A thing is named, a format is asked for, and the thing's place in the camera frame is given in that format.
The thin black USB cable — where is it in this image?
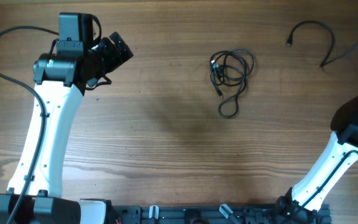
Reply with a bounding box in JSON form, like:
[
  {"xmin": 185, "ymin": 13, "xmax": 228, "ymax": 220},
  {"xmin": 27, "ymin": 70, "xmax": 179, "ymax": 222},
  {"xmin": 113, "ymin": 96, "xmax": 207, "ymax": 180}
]
[{"xmin": 209, "ymin": 47, "xmax": 255, "ymax": 119}]

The thick black HDMI cable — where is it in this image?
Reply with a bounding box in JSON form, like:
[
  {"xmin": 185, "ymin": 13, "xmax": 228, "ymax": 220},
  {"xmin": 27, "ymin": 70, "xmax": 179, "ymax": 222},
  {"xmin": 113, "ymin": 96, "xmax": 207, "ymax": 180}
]
[{"xmin": 286, "ymin": 20, "xmax": 358, "ymax": 68}]

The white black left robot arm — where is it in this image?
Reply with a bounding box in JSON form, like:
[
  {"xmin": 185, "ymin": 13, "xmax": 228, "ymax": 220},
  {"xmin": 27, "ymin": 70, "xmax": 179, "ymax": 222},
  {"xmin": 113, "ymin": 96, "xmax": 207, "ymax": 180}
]
[{"xmin": 0, "ymin": 12, "xmax": 133, "ymax": 223}]

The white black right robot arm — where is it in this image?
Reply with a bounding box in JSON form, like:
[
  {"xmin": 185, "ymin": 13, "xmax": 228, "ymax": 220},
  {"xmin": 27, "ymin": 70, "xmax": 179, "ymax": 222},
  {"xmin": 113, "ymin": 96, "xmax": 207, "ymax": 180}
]
[{"xmin": 275, "ymin": 95, "xmax": 358, "ymax": 223}]

